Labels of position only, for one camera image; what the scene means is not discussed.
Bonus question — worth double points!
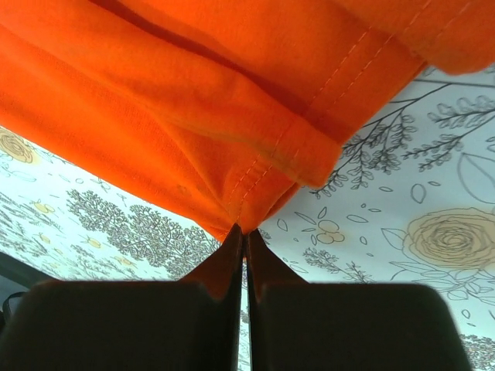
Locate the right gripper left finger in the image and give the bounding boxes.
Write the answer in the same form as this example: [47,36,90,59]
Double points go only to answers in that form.
[1,226,243,370]

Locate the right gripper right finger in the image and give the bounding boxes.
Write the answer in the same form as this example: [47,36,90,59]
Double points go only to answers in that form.
[245,231,470,371]

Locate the orange t shirt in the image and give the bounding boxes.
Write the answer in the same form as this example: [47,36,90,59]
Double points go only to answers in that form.
[1,1,494,239]

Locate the floral table mat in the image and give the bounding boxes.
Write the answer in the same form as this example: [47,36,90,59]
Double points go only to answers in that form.
[1,67,494,370]

